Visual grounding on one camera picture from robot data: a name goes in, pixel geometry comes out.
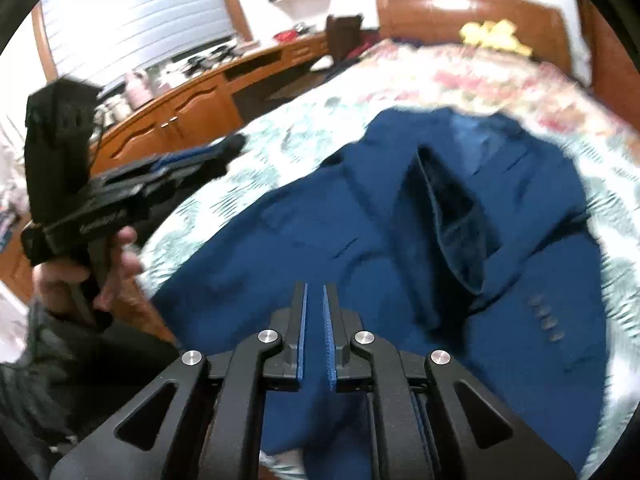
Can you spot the person's left hand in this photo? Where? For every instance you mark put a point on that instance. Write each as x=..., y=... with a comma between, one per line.
x=55, y=280

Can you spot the wooden bed headboard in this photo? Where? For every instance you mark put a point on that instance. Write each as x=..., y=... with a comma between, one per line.
x=430, y=15

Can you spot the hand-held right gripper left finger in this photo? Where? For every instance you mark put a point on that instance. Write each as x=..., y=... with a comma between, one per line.
x=301, y=345

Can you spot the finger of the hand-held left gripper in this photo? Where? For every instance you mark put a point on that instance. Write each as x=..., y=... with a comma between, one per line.
x=200, y=172
x=230, y=147

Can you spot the wooden desk with cabinets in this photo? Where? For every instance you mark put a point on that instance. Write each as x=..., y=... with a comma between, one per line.
x=190, y=105

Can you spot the wooden window frame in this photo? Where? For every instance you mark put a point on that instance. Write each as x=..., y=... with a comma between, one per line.
x=232, y=0

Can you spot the navy blue suit jacket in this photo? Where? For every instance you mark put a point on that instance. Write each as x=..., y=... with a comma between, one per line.
x=300, y=220

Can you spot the person's left forearm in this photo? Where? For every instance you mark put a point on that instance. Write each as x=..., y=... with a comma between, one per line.
x=50, y=360

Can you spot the floral blanket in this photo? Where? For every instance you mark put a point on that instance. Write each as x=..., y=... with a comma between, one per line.
x=500, y=80

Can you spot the pink thermos jug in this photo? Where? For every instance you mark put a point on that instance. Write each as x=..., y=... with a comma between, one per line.
x=136, y=87

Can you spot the wooden louvered wardrobe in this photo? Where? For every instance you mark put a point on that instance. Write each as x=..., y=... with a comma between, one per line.
x=610, y=55

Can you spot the grey window blind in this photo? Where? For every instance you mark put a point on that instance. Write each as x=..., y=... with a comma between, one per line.
x=140, y=10

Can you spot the red garment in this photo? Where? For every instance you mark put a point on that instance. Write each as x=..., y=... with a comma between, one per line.
x=367, y=42

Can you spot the yellow plush toy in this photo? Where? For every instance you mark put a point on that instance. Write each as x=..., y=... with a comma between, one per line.
x=490, y=35

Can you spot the dark chair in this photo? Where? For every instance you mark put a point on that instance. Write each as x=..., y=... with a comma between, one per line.
x=342, y=35

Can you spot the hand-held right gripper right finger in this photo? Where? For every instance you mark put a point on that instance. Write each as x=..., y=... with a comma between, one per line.
x=330, y=345

